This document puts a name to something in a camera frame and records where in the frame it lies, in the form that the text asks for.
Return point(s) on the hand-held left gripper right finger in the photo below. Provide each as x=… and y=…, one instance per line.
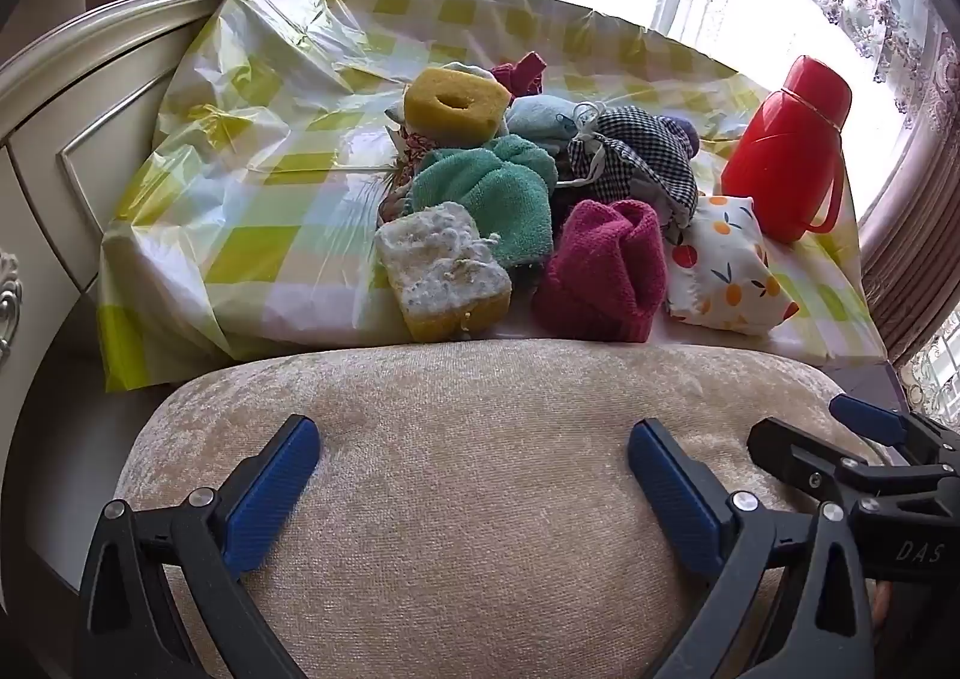
x=671, y=491

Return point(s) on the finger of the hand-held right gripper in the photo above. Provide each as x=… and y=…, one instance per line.
x=787, y=446
x=870, y=418

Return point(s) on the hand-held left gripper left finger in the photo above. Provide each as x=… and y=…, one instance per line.
x=270, y=491

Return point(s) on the purple sock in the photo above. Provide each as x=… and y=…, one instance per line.
x=686, y=132

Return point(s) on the teal terry towel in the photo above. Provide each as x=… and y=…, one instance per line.
x=480, y=192

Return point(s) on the dark red sock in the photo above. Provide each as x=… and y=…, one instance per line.
x=525, y=72

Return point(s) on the mauve curtain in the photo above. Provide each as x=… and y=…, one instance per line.
x=915, y=274

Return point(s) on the beige upholstered cushion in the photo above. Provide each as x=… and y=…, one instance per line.
x=465, y=461

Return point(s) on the white fruit print pouch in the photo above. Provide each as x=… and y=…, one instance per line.
x=720, y=259

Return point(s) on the magenta terry towel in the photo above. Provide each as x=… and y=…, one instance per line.
x=600, y=266

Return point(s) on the yellow sponge with white scrub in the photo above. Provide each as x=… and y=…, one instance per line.
x=435, y=259

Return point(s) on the red thermos flask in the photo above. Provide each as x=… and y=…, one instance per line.
x=780, y=147

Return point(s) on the yellow checkered plastic tablecloth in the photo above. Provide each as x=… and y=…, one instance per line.
x=262, y=199

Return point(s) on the black white houndstooth pouch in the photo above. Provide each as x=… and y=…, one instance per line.
x=645, y=154

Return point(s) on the white red patterned cloth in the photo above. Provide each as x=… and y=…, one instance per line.
x=412, y=148

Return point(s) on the light blue terry towel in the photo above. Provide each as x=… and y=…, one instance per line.
x=532, y=117

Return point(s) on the yellow sponge with hole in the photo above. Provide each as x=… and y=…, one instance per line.
x=427, y=113

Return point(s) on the cream wooden cabinet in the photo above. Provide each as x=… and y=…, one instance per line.
x=75, y=124

